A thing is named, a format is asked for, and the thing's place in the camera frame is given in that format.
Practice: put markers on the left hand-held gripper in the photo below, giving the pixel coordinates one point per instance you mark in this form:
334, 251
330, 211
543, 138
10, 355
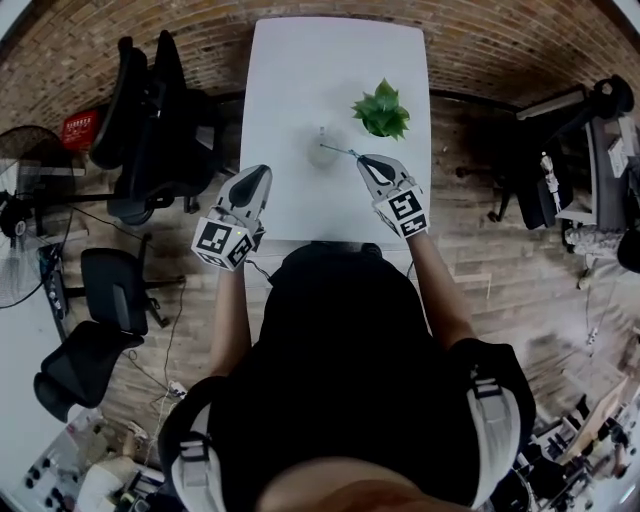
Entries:
220, 242

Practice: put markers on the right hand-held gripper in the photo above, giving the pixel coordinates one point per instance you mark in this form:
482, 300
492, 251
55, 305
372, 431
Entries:
405, 212

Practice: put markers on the white cup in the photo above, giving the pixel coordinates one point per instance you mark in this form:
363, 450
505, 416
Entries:
322, 160

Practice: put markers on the person's right forearm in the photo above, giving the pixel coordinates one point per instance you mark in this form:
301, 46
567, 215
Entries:
437, 290

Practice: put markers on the person's left forearm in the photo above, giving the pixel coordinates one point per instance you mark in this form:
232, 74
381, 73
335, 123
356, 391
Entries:
230, 320

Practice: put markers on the green potted plant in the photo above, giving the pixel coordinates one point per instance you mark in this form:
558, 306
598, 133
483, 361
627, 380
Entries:
382, 112

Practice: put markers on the white table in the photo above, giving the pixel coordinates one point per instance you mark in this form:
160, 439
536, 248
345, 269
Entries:
300, 75

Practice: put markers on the white folded umbrella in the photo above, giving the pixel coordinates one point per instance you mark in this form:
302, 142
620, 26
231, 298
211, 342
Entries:
550, 175

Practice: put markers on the person's body in black clothing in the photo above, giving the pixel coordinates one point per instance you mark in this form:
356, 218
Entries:
340, 350

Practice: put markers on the red box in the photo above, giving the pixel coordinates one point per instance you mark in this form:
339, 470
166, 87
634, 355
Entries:
80, 130

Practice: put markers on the white power strip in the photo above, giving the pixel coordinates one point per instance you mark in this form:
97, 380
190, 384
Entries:
176, 389

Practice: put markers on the grey desk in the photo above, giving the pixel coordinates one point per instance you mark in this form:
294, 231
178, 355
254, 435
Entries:
600, 190

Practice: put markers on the black standing fan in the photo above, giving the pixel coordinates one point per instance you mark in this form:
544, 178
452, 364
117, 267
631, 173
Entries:
20, 225

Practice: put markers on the white desk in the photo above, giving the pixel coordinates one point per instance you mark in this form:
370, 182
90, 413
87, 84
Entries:
20, 340

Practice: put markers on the white harness vest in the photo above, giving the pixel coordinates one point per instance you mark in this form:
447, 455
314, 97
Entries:
195, 470

